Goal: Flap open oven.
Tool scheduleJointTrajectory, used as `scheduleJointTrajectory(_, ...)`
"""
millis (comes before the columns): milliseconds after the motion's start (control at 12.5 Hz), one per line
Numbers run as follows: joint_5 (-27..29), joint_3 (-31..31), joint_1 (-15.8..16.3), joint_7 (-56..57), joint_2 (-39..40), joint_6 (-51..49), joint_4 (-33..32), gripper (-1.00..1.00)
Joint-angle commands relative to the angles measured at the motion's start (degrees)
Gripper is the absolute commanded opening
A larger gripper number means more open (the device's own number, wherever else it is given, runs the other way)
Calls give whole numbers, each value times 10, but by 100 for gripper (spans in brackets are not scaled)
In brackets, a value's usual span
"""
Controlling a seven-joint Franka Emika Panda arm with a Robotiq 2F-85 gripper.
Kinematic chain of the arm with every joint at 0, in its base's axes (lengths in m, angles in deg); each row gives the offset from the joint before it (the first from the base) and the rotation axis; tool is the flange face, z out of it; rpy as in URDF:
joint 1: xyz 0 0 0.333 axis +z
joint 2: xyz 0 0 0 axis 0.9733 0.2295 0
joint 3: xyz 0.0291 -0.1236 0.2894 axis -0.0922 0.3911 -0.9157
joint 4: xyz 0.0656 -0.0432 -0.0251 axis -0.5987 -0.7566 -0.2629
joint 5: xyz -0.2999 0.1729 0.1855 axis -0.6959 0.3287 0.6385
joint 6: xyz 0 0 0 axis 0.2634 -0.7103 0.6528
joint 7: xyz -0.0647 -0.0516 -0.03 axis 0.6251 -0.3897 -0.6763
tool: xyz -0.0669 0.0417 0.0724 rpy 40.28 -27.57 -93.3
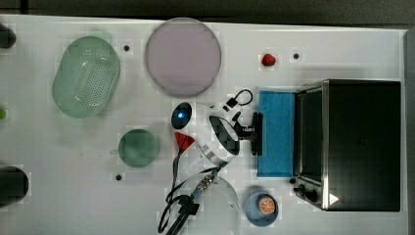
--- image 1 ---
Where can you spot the green mug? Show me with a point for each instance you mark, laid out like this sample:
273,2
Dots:
137,148

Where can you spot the green lime toy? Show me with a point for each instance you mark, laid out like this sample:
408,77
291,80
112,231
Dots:
3,114

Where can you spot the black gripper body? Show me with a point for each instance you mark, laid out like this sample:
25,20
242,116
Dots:
244,132

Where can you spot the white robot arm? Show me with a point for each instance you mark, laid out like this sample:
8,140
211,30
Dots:
218,134

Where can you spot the orange slice toy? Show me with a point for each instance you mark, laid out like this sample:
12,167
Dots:
266,204

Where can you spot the silver toaster oven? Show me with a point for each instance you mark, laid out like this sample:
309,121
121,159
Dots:
339,142

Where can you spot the red ketchup bottle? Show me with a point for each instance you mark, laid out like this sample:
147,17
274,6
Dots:
183,141

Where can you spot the blue bowl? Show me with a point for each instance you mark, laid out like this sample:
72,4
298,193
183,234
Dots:
253,214

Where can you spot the round lilac plate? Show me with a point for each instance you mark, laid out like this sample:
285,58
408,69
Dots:
183,57

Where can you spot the green perforated colander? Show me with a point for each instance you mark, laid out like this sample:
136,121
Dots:
87,77

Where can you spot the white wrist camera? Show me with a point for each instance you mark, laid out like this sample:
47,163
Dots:
230,110

